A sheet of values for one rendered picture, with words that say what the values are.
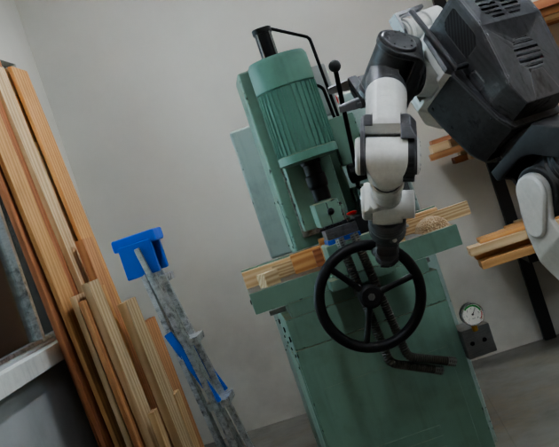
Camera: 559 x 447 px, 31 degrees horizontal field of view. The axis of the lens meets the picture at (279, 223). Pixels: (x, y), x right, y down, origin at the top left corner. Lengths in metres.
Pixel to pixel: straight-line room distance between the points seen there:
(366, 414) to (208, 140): 2.71
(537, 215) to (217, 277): 3.20
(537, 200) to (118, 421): 2.25
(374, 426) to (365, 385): 0.11
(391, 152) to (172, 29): 3.39
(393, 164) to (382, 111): 0.11
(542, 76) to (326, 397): 1.06
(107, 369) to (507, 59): 2.25
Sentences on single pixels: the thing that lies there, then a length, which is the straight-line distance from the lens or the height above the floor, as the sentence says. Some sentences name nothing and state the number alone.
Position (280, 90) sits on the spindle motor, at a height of 1.40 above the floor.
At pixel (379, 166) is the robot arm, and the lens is 2.00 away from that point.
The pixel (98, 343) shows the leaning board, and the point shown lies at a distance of 3.91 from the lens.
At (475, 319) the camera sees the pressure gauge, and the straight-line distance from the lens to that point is 2.73.
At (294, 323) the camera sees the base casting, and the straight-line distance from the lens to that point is 2.71.
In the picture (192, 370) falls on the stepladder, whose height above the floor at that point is 0.64.
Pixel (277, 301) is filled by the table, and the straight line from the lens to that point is 2.70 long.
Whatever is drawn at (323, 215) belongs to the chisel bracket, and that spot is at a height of 1.03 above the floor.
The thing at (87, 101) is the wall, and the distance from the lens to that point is 5.35.
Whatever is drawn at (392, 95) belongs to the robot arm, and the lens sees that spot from 2.09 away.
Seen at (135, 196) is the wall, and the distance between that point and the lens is 5.28.
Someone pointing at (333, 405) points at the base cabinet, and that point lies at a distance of 2.75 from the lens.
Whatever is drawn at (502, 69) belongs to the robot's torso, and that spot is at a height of 1.23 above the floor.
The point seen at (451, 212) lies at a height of 0.92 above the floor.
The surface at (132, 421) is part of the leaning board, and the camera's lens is 3.99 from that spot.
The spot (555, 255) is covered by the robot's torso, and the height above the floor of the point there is 0.81.
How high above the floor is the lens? 1.13
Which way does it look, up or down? 2 degrees down
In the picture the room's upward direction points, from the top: 19 degrees counter-clockwise
